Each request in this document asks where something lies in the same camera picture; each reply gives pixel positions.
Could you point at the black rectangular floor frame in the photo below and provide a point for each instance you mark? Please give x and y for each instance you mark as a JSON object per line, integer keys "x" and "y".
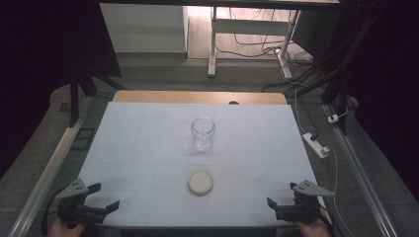
{"x": 82, "y": 139}

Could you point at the black plug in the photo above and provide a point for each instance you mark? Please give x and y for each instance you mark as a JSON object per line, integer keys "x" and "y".
{"x": 315, "y": 136}

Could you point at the white desk frame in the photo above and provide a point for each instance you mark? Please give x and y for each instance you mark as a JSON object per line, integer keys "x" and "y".
{"x": 247, "y": 27}

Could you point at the black metal stand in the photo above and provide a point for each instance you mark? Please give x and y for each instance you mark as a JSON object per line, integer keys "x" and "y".
{"x": 74, "y": 95}
{"x": 342, "y": 82}

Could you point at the small white adapter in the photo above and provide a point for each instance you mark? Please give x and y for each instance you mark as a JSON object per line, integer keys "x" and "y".
{"x": 333, "y": 118}

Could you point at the white cabinet panel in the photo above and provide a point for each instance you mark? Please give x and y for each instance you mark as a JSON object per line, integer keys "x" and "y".
{"x": 145, "y": 28}

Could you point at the person's left hand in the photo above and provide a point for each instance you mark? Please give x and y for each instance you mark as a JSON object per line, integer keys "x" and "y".
{"x": 64, "y": 229}

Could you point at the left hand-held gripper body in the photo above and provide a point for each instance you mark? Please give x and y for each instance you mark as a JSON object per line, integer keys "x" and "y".
{"x": 76, "y": 204}

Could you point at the white round jar lid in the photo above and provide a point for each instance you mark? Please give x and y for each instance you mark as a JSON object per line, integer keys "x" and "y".
{"x": 200, "y": 182}

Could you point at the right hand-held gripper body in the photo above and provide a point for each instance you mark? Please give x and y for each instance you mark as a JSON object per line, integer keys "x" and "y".
{"x": 301, "y": 204}

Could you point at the wooden table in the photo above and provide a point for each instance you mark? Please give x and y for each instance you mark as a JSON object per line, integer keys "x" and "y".
{"x": 184, "y": 97}

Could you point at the person's right hand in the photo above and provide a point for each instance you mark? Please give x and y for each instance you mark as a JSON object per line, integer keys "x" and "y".
{"x": 313, "y": 229}

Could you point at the white power strip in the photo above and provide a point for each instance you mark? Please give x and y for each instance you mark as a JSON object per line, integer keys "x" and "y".
{"x": 316, "y": 144}

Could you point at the clear glass jar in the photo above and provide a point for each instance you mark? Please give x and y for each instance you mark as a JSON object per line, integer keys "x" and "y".
{"x": 203, "y": 133}

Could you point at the aluminium rail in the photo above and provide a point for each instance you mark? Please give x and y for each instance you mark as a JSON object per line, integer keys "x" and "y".
{"x": 362, "y": 177}
{"x": 42, "y": 184}

